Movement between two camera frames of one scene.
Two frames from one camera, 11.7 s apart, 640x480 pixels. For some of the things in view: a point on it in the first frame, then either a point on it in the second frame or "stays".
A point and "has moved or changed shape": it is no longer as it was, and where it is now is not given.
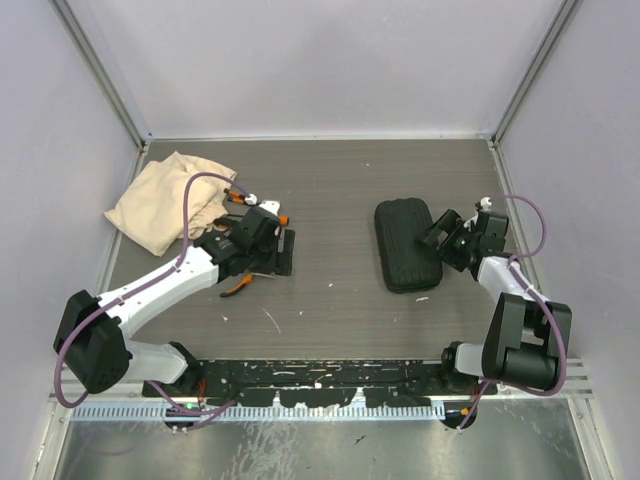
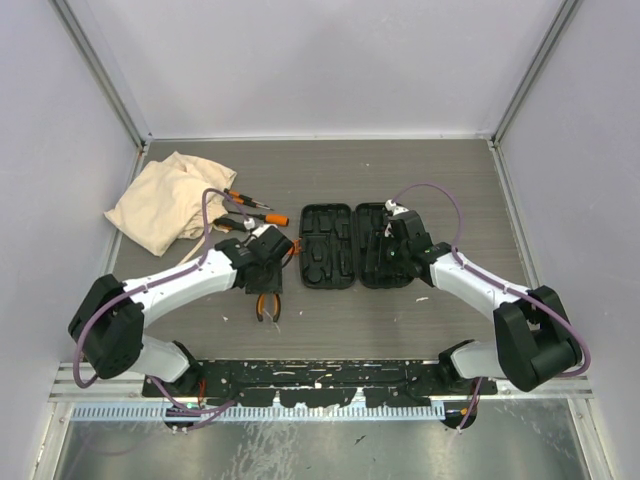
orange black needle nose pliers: [246, 281] has moved or changed shape
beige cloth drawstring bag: [152, 210] stays
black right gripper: [445, 223] → [390, 235]
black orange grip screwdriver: [221, 224] stays
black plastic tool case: [408, 264] has moved or changed shape
